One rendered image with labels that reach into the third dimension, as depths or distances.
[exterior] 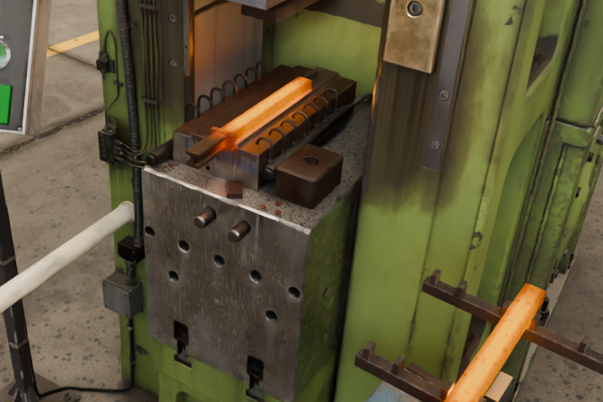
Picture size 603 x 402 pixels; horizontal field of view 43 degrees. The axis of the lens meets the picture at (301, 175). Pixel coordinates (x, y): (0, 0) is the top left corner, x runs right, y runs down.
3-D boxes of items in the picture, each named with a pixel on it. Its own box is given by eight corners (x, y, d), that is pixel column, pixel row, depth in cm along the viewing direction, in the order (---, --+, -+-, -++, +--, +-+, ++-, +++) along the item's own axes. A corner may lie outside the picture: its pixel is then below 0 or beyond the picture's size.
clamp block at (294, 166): (312, 211, 141) (315, 180, 138) (273, 196, 145) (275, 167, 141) (342, 183, 150) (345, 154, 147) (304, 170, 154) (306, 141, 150)
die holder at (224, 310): (292, 406, 159) (309, 231, 136) (147, 336, 174) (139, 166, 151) (397, 267, 202) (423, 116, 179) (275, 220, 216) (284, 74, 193)
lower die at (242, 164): (257, 190, 146) (258, 152, 142) (172, 159, 154) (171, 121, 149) (353, 111, 178) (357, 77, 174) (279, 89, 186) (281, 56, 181)
